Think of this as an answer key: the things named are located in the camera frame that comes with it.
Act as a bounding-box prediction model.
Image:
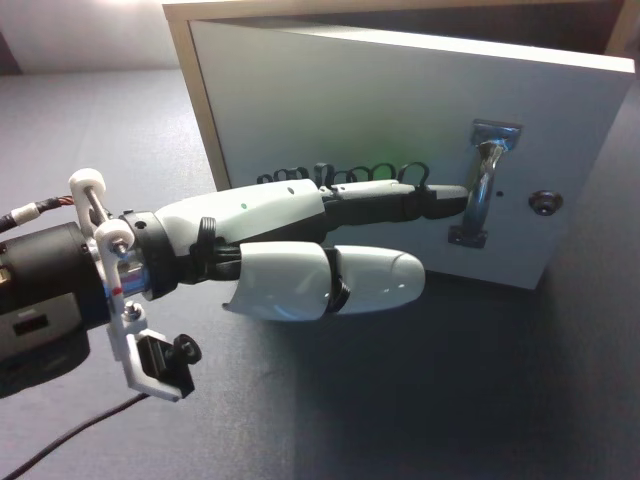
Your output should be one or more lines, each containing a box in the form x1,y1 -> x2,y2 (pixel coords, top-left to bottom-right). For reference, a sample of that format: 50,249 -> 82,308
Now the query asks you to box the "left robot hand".
152,161 -> 472,322

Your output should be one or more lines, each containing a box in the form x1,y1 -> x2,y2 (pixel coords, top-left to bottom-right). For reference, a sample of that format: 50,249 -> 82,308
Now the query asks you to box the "white cabinet door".
188,19 -> 637,292

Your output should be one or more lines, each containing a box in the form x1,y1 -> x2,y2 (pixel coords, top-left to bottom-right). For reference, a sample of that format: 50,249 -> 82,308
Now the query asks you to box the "wooden cabinet body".
162,0 -> 640,195

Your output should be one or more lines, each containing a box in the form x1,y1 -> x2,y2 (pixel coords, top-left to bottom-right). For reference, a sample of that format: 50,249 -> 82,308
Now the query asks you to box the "round metal keyhole lock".
528,188 -> 565,217

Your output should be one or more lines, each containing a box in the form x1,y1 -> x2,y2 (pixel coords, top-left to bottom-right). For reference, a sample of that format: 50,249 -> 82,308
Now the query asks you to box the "grey table cloth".
0,67 -> 640,480

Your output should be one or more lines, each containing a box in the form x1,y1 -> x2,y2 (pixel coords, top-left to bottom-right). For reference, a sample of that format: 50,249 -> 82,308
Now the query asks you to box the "black wrist camera white bracket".
107,299 -> 204,404

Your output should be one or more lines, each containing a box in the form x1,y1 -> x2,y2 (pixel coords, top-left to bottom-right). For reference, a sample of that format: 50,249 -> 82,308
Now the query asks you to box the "metal door handle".
446,118 -> 525,250

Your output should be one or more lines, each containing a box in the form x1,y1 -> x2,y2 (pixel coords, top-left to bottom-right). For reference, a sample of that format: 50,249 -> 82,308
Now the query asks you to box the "thin black cable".
0,392 -> 149,480

